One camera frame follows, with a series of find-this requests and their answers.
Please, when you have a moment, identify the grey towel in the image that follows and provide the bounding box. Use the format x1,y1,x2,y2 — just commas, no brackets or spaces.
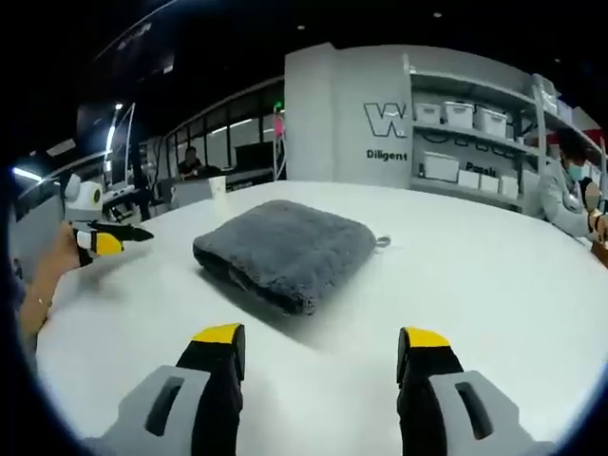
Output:
192,199,393,316

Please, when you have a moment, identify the dark monitor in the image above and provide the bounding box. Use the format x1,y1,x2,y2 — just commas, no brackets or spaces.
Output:
234,141,276,173

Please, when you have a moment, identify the stepladder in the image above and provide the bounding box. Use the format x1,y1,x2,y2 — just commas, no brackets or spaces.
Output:
272,107,289,178

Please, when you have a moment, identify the large white box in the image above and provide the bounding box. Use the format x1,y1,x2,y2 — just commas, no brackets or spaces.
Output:
422,151,460,184

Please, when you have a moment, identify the white lidded storage bin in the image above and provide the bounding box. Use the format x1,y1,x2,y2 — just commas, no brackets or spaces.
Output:
443,100,475,129
414,101,441,123
474,105,508,140

